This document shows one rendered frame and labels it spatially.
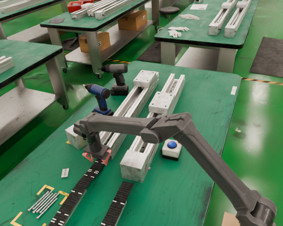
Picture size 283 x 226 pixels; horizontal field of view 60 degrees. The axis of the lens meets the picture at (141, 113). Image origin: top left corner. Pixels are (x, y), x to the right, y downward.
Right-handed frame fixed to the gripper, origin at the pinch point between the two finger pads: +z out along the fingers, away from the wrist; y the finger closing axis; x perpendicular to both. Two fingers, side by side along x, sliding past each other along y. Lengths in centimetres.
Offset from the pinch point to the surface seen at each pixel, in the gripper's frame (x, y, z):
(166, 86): -66, -16, -7
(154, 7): -433, 110, 33
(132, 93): -53, 3, -7
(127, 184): 9.5, -18.9, -1.7
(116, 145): -10.0, -4.7, -2.6
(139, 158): -1.2, -20.6, -7.8
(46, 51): -118, 123, 2
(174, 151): -12.9, -34.0, -4.2
